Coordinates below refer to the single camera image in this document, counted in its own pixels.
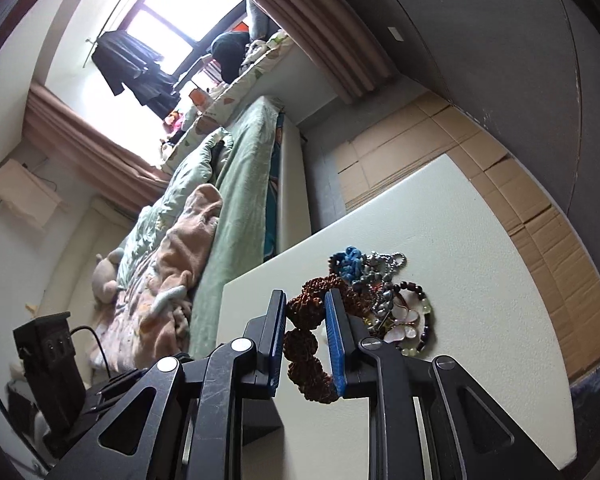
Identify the flattened cardboard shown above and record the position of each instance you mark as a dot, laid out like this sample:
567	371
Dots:
530	220

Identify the beige plush toy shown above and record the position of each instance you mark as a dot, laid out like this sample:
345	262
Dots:
105	275

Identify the small white folding table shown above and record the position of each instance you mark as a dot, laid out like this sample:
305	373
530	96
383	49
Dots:
197	72

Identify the beige hanging cloth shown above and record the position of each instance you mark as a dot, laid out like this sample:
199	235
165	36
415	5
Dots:
25	190

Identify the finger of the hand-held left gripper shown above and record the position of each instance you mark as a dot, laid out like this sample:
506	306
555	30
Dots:
115	385

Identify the printed window seat cushion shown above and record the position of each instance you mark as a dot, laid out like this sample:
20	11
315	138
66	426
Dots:
240	85

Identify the curtain rod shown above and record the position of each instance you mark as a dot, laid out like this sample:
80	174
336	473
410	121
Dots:
115	5

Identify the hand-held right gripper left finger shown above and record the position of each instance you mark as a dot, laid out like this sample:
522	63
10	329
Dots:
277	347

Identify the pink curtain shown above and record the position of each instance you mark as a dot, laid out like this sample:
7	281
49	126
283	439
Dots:
80	135
330	25

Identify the bed with green sheet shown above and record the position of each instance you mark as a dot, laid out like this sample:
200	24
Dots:
242	200

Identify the grey pillow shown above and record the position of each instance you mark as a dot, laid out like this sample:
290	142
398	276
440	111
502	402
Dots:
257	20

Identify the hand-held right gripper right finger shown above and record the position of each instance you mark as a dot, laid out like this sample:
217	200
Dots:
336	350

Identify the pink fleece blanket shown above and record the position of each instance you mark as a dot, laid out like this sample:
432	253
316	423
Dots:
180	260

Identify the light green quilt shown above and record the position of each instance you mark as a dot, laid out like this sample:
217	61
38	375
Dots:
180	185

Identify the white wall socket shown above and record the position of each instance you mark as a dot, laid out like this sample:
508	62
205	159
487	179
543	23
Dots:
395	33

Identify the pink stuffed toy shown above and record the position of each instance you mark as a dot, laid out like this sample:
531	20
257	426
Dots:
172	120

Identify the dark hanging clothes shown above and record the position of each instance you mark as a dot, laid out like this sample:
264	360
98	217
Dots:
130	65

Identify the white printed cloth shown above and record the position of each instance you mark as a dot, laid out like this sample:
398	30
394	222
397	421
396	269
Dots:
254	54

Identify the dark blue bag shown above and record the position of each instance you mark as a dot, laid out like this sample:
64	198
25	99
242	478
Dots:
230	55

